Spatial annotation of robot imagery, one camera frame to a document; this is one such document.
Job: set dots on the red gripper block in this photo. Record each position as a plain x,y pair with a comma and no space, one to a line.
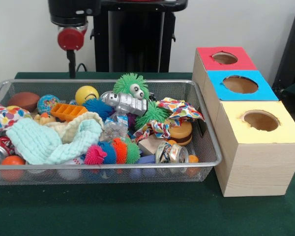
70,38

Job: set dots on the orange plastic grid tray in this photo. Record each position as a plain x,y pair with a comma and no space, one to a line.
68,111

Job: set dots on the green fuzzy toy with eyes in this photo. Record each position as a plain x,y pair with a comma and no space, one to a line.
124,82

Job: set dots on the cream waffle cloth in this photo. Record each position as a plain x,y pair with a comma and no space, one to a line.
88,118

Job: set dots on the silver toy robot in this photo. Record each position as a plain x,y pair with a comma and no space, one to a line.
127,102

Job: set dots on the multicolour zigzag cloth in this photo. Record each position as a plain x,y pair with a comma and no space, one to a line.
157,129

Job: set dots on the white multicolour dotted cloth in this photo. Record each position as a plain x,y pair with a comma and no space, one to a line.
184,109

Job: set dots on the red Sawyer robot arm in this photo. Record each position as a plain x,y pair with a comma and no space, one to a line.
73,9

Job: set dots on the wooden box with three holes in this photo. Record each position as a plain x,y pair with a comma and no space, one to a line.
260,167

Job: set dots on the yellow ball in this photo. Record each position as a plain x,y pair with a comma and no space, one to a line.
84,94

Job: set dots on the brown toy football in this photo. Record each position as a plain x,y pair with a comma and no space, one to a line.
23,100

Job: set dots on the mint green cloth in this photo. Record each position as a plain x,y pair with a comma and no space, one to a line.
37,147

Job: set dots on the green fuzzy ball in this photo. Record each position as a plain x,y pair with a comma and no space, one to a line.
153,114

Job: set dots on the black chair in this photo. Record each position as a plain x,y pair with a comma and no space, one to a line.
292,49

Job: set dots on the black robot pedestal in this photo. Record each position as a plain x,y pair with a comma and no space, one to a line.
137,37

